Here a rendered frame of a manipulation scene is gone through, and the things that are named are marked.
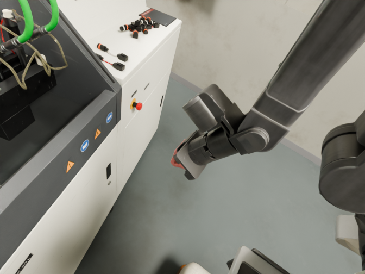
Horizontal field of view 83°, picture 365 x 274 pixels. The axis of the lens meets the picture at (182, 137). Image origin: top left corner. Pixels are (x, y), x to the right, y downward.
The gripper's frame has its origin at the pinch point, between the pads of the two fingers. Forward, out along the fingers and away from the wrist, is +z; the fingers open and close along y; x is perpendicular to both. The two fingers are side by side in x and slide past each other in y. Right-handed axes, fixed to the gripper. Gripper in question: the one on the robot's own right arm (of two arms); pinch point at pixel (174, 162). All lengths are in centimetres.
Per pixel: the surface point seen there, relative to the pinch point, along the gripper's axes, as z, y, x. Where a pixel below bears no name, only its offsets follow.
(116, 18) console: 28, -46, -57
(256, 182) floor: 68, -101, 87
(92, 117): 16.7, 0.1, -22.6
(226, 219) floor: 72, -54, 78
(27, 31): 2.9, 5.2, -41.2
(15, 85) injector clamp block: 22.9, 7.8, -41.3
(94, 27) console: 26, -30, -53
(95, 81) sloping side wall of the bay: 20.1, -11.0, -32.5
